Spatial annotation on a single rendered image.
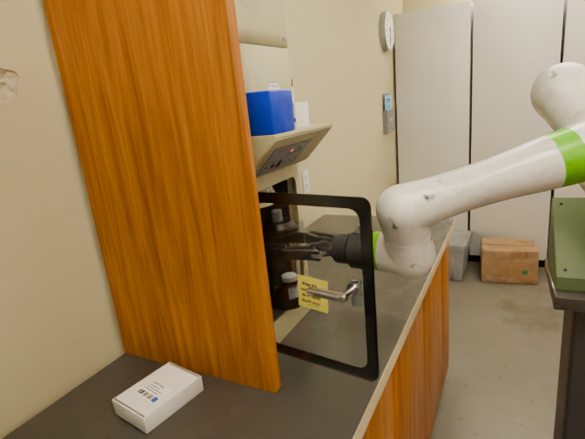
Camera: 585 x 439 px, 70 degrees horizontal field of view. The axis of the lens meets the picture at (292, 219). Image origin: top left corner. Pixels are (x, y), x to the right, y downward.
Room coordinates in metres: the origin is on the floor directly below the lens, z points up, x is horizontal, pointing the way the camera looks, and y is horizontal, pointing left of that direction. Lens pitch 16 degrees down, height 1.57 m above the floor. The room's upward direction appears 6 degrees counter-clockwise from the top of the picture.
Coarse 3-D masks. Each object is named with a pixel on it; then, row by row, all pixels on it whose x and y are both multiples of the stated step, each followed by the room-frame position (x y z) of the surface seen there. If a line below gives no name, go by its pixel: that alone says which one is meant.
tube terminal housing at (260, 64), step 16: (240, 48) 1.01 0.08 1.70; (256, 48) 1.07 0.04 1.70; (272, 48) 1.14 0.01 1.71; (256, 64) 1.06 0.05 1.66; (272, 64) 1.13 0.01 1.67; (288, 64) 1.21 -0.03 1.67; (256, 80) 1.06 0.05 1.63; (272, 80) 1.12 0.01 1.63; (288, 80) 1.20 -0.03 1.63; (272, 176) 1.08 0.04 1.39; (288, 176) 1.15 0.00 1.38
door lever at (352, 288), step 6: (306, 288) 0.78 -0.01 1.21; (312, 288) 0.78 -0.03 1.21; (318, 288) 0.78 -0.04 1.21; (348, 288) 0.77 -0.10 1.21; (354, 288) 0.77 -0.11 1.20; (312, 294) 0.77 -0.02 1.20; (318, 294) 0.77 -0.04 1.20; (324, 294) 0.76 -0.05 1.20; (330, 294) 0.75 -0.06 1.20; (336, 294) 0.74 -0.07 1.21; (342, 294) 0.74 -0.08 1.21; (348, 294) 0.75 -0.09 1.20; (354, 294) 0.77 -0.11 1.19; (336, 300) 0.74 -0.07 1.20; (342, 300) 0.73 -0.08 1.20
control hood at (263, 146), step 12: (288, 132) 0.94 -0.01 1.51; (300, 132) 0.98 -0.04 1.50; (312, 132) 1.05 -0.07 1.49; (324, 132) 1.14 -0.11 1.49; (252, 144) 0.91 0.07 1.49; (264, 144) 0.89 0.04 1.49; (276, 144) 0.90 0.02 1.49; (288, 144) 0.97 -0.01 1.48; (312, 144) 1.13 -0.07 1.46; (264, 156) 0.90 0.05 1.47; (300, 156) 1.13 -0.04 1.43
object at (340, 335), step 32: (288, 224) 0.86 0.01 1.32; (320, 224) 0.81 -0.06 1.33; (352, 224) 0.77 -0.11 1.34; (288, 256) 0.87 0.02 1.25; (320, 256) 0.82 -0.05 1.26; (352, 256) 0.77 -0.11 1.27; (288, 288) 0.87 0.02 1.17; (288, 320) 0.88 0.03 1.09; (320, 320) 0.83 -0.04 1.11; (352, 320) 0.78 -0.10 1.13; (288, 352) 0.88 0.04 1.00; (320, 352) 0.83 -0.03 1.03; (352, 352) 0.78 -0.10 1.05
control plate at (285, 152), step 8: (296, 144) 1.01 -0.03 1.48; (304, 144) 1.06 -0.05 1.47; (272, 152) 0.92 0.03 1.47; (280, 152) 0.96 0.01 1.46; (288, 152) 1.01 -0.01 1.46; (296, 152) 1.06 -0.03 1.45; (272, 160) 0.96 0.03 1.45; (288, 160) 1.06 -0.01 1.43; (264, 168) 0.95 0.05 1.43; (272, 168) 1.00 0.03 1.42; (256, 176) 0.95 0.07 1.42
